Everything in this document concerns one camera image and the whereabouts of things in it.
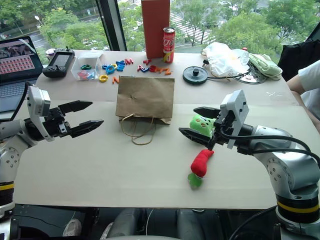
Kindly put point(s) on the white purple small object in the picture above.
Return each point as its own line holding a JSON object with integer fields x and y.
{"x": 50, "y": 52}

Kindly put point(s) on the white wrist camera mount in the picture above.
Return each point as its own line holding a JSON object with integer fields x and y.
{"x": 37, "y": 98}
{"x": 237, "y": 105}

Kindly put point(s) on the black backpack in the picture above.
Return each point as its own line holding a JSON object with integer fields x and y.
{"x": 297, "y": 56}

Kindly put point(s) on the blue plastic letter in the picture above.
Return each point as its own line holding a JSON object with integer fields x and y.
{"x": 92, "y": 74}

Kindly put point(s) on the green plastic letter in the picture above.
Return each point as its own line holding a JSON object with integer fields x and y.
{"x": 86, "y": 66}

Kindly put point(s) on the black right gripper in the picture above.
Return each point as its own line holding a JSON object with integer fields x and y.
{"x": 225, "y": 125}

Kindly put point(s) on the black handheld remote controller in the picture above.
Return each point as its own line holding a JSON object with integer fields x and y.
{"x": 58, "y": 62}

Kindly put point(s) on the small yellow plastic letter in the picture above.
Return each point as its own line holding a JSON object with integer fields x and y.
{"x": 113, "y": 66}

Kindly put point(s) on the black laptop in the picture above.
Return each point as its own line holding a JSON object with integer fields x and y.
{"x": 16, "y": 67}

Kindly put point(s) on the white plastic bag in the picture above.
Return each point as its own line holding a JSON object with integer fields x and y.
{"x": 222, "y": 58}

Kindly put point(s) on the small red plastic letter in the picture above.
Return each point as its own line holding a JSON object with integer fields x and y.
{"x": 147, "y": 61}

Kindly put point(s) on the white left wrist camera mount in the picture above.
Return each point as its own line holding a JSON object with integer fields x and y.
{"x": 37, "y": 98}

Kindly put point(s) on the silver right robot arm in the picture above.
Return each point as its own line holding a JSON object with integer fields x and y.
{"x": 282, "y": 160}

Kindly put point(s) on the round clear plate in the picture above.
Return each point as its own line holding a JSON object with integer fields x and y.
{"x": 252, "y": 78}

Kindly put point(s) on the blue letter under red A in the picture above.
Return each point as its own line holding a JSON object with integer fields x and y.
{"x": 146, "y": 70}

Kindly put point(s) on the green plush toy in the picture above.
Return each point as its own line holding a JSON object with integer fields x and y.
{"x": 201, "y": 125}

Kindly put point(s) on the brown paper bag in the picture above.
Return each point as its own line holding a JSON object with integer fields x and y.
{"x": 146, "y": 96}

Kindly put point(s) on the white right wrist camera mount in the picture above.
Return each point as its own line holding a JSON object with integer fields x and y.
{"x": 237, "y": 105}

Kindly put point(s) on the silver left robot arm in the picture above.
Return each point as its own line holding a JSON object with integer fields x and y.
{"x": 10, "y": 150}

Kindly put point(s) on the black window frame post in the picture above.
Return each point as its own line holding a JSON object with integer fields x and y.
{"x": 112, "y": 25}

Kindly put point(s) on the red drink can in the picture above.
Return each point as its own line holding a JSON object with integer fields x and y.
{"x": 168, "y": 45}

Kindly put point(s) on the tall red cardboard box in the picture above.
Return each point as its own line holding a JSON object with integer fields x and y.
{"x": 156, "y": 27}

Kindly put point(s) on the orange letter Z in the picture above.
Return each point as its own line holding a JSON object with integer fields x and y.
{"x": 167, "y": 71}

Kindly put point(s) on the red plush chili toy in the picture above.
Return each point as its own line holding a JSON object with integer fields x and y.
{"x": 200, "y": 163}

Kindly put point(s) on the blue letter O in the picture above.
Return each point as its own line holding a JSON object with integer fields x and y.
{"x": 109, "y": 69}

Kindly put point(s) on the light green cloth pouch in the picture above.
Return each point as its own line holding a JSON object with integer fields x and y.
{"x": 265, "y": 66}

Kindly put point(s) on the person in white shirt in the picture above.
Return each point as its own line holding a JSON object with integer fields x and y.
{"x": 308, "y": 87}

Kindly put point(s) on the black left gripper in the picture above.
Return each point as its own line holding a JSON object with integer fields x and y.
{"x": 57, "y": 123}

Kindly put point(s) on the white sneaker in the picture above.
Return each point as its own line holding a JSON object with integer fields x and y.
{"x": 72, "y": 227}
{"x": 107, "y": 231}

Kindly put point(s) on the orange letter M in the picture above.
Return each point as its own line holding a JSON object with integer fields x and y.
{"x": 157, "y": 70}

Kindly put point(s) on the clear plastic box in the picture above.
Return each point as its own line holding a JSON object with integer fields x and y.
{"x": 86, "y": 66}

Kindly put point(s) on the yellow letter C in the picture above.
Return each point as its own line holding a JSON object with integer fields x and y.
{"x": 103, "y": 78}

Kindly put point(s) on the red letter M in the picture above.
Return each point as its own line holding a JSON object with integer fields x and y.
{"x": 129, "y": 61}

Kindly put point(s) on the black round disc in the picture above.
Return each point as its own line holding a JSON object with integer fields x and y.
{"x": 195, "y": 76}

